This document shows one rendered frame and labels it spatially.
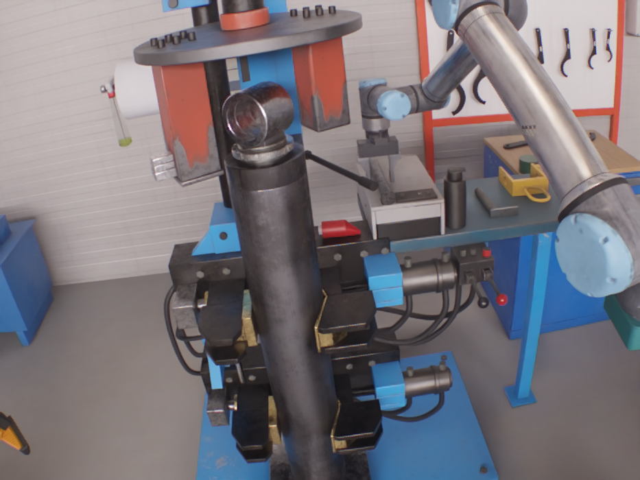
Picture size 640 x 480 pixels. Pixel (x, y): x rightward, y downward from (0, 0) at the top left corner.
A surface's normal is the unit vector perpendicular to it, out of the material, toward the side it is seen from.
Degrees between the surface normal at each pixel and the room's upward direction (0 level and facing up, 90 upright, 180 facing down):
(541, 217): 0
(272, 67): 90
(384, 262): 0
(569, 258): 93
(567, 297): 90
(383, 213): 90
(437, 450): 0
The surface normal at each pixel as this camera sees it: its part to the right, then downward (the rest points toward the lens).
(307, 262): 0.78, 0.23
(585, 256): -0.91, 0.32
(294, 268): 0.42, 0.40
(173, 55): -0.44, 0.47
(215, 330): -0.11, -0.87
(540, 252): 0.07, 0.47
